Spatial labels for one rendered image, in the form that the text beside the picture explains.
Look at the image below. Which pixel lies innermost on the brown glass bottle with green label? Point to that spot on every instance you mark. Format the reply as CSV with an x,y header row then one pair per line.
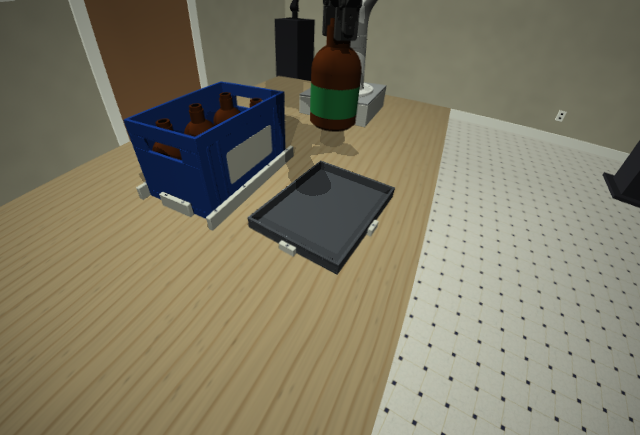
x,y
335,84

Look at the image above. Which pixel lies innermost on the blue bottle crate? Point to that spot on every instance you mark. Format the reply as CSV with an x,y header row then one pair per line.
x,y
219,161

